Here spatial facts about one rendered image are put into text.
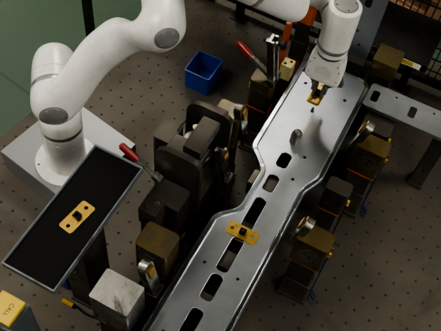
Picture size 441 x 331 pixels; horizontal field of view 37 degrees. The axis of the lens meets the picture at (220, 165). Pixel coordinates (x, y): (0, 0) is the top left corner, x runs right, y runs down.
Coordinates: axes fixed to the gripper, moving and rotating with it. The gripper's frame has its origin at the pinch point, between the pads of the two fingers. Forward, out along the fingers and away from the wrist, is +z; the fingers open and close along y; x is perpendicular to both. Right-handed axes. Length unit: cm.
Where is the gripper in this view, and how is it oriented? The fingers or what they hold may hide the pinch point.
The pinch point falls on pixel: (319, 88)
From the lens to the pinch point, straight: 188.1
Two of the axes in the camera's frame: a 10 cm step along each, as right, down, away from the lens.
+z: -0.8, 5.5, 8.3
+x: 4.6, -7.2, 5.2
